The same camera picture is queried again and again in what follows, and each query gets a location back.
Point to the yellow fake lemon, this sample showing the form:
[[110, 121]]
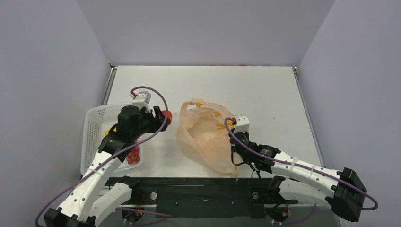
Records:
[[110, 130]]

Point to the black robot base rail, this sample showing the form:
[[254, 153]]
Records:
[[204, 197]]

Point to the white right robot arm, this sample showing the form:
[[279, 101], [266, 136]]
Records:
[[340, 190]]

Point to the red fake grape bunch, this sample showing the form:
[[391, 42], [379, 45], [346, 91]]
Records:
[[134, 156]]

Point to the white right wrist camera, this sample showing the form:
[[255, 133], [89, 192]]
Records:
[[242, 124]]

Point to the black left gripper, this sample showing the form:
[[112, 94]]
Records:
[[157, 122]]

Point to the red fake strawberry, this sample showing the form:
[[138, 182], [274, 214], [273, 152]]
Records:
[[168, 115]]

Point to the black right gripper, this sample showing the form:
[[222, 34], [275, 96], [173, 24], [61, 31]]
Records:
[[235, 135]]

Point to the translucent orange plastic bag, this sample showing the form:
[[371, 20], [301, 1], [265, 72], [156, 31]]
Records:
[[202, 134]]

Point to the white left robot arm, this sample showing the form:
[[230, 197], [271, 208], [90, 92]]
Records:
[[83, 208]]

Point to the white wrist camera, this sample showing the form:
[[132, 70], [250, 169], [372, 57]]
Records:
[[142, 100], [242, 124]]

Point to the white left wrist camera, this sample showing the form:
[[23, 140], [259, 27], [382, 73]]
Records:
[[142, 100]]

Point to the white perforated plastic basket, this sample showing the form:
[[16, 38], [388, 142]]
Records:
[[97, 121]]

